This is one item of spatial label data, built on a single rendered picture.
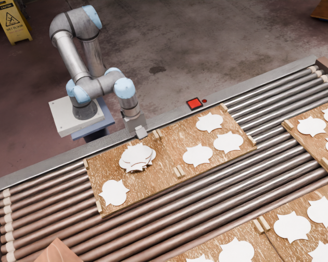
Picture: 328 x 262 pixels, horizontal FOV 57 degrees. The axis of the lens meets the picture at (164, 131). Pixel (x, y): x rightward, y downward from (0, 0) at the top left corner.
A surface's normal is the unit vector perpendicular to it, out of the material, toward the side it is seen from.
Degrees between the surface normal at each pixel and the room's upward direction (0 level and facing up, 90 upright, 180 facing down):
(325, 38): 0
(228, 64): 0
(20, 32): 78
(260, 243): 0
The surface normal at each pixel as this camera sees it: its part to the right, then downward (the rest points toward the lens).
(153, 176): -0.13, -0.65
